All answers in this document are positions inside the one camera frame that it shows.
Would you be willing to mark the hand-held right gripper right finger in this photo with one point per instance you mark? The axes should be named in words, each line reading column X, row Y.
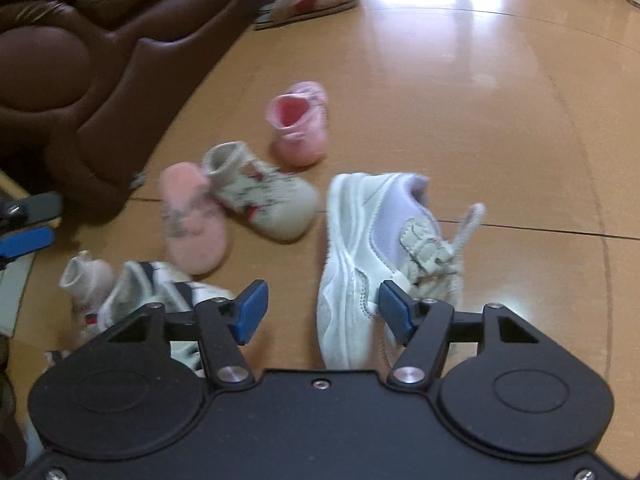
column 395, row 310

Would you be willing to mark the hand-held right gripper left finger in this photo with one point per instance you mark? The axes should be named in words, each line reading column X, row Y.
column 250, row 310

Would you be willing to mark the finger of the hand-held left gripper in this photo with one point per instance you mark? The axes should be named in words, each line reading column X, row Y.
column 35, row 207
column 27, row 244

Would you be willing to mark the white sock shoe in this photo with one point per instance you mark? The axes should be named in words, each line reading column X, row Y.
column 85, row 285

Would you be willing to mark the white lavender sneaker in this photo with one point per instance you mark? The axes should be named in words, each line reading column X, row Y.
column 360, row 240

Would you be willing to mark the pink baby bootie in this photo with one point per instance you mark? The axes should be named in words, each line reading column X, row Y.
column 195, row 225
column 300, row 130

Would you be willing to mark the white navy toddler shoe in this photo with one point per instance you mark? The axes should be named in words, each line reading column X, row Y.
column 150, row 285

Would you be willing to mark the beige printed sock shoe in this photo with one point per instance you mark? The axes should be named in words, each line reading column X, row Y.
column 270, row 200

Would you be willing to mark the brown leather sofa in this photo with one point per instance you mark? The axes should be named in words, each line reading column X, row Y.
column 100, row 85

